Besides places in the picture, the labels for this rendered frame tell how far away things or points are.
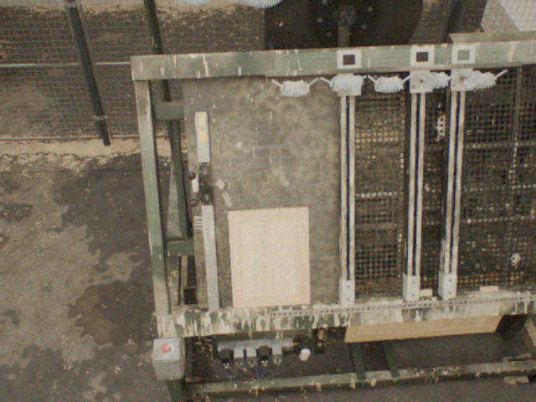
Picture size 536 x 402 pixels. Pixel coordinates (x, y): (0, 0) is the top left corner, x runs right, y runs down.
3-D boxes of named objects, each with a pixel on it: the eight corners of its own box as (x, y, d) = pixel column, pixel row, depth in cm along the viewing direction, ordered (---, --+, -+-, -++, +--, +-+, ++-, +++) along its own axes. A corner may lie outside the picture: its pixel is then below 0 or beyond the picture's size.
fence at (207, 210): (208, 308, 281) (208, 311, 277) (195, 111, 257) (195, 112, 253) (219, 307, 281) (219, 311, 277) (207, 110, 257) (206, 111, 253)
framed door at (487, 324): (343, 338, 340) (344, 342, 339) (353, 282, 302) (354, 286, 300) (492, 328, 345) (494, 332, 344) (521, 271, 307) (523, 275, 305)
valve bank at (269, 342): (213, 385, 285) (210, 360, 269) (213, 359, 295) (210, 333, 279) (314, 378, 288) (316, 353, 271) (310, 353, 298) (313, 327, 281)
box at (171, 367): (157, 381, 267) (152, 362, 255) (158, 358, 276) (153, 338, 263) (183, 379, 268) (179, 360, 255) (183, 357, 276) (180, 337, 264)
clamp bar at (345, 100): (335, 299, 284) (344, 322, 261) (332, 50, 254) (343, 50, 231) (355, 298, 284) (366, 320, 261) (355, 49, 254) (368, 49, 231)
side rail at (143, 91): (158, 306, 285) (156, 316, 275) (137, 79, 258) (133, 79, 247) (171, 305, 286) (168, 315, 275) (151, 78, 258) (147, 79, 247)
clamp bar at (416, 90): (398, 295, 285) (413, 316, 262) (404, 47, 256) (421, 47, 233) (418, 294, 286) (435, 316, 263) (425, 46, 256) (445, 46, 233)
